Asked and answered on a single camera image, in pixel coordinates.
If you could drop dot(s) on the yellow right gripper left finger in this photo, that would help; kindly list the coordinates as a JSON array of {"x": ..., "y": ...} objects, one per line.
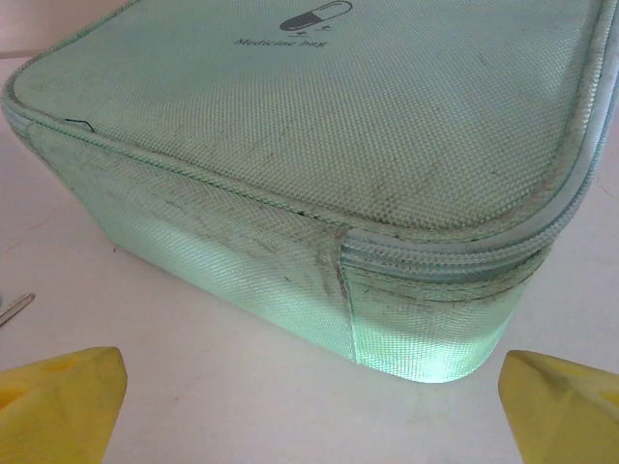
[{"x": 58, "y": 411}]

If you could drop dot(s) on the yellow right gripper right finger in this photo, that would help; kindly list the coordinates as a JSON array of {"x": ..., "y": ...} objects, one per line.
[{"x": 566, "y": 420}]

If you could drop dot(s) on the single silver key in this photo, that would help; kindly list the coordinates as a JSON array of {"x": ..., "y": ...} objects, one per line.
[{"x": 19, "y": 305}]

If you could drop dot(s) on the mint green square box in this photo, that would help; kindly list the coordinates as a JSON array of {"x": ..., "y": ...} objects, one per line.
[{"x": 338, "y": 121}]

